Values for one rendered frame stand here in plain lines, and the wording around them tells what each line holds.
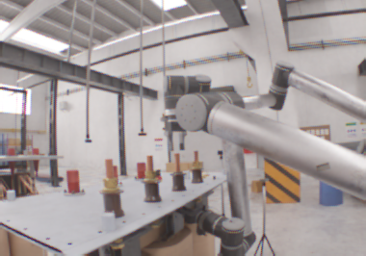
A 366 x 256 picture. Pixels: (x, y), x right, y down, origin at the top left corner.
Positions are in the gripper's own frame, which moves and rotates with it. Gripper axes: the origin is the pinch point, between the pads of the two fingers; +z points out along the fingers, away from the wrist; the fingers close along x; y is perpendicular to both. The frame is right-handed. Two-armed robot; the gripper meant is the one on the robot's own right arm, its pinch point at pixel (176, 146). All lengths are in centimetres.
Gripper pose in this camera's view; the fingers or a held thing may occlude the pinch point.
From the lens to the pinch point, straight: 131.8
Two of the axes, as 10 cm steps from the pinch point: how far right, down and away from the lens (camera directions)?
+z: 0.5, 9.9, -1.0
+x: 5.9, 0.5, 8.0
